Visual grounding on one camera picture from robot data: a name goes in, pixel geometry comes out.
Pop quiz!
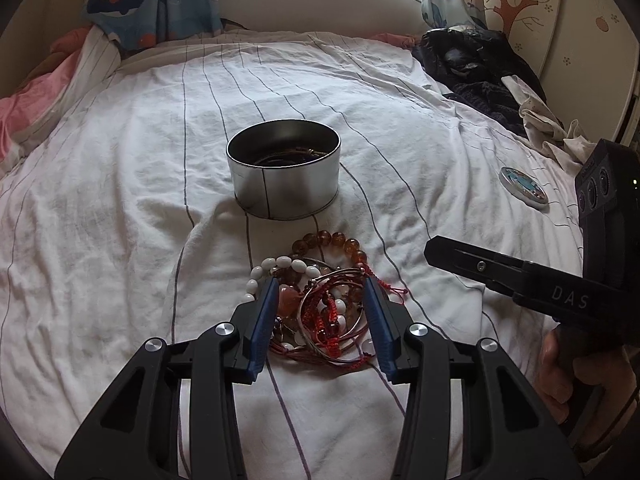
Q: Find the person's right hand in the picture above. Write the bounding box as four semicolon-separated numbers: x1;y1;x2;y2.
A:
535;328;639;448

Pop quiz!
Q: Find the amber bead bracelet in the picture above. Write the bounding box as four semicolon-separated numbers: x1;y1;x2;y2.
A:
290;228;371;281

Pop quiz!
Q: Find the red cord bracelets tangle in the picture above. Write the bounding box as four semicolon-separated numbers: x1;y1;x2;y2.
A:
267;259;409;373

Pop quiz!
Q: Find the pink blanket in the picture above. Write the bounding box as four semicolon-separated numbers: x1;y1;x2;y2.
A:
1;26;90;160

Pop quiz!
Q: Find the round silver metal tin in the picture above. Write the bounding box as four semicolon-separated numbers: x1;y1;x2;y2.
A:
226;119;342;221

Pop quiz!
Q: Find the white striped duvet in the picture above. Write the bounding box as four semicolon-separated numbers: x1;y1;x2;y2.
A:
1;32;584;470

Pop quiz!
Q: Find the white bead bracelet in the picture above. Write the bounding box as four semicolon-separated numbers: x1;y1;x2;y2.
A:
242;254;321;306

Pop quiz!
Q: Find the black jacket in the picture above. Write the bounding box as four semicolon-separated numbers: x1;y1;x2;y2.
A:
411;25;546;138

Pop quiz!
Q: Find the round tin lid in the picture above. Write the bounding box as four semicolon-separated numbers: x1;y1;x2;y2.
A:
499;167;549;210

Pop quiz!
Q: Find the whale print curtain left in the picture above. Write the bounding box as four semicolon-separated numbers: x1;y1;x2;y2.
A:
84;0;224;52

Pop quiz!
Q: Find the white wardrobe with tree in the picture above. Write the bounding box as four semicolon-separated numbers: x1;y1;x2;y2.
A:
485;0;639;141

